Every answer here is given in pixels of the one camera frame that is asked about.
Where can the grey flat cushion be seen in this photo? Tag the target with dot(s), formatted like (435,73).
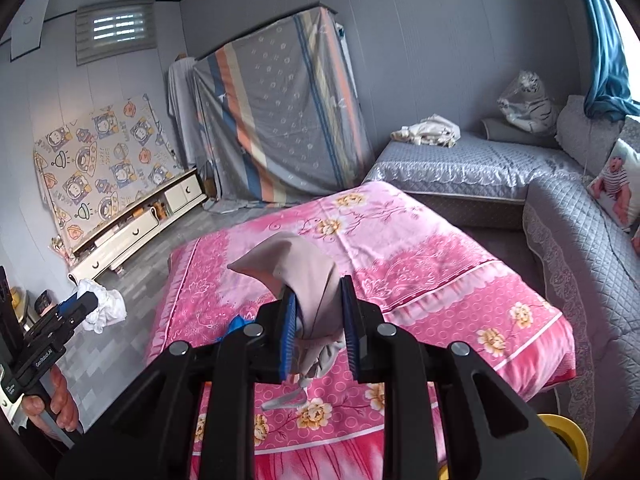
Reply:
(505,132)

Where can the white low cabinet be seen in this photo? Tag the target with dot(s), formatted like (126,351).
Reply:
(130,235)

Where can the yellow round container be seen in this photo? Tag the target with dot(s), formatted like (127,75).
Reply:
(570,440)

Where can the orange bottle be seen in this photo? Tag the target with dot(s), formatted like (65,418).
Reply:
(159,210)

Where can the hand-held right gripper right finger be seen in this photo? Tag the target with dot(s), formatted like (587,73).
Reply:
(350,332)

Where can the white tiger plush toy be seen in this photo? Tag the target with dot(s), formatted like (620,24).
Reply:
(530,105)

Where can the white cloth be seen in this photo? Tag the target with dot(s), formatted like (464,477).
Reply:
(182,110)
(107,307)

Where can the white hanging cloth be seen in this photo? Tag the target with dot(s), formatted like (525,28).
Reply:
(182,110)

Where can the blue cloth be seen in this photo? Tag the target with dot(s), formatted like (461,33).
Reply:
(237,327)

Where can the baby printed pillow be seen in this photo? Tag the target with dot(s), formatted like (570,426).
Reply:
(615,180)

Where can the yellow toy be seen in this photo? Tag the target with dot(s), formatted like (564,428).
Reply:
(17,302)

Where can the blue curtain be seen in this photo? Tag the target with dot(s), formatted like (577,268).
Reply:
(605,45)

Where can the grey quilted sofa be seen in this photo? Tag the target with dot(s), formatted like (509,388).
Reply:
(565,220)

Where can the pink box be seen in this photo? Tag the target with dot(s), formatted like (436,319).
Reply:
(44,304)

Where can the person's left hand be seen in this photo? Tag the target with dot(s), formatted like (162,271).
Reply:
(62,395)

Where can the grey pillow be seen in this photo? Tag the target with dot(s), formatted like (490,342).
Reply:
(590,132)

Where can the cartoon printed cloth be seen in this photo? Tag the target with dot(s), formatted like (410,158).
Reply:
(100,160)

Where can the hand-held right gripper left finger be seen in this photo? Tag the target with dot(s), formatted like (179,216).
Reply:
(289,332)

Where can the beige crumpled cloth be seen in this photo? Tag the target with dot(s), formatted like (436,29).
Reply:
(430,130)

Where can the pink floral bed sheet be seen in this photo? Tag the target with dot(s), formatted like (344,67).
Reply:
(425,270)

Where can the window with grey blind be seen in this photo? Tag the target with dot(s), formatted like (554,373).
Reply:
(115,27)

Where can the beige garment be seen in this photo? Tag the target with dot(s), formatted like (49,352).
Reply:
(310,280)

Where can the striped covered mattress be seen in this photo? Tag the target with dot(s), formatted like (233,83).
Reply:
(280,110)

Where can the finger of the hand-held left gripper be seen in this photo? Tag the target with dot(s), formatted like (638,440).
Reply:
(75,306)

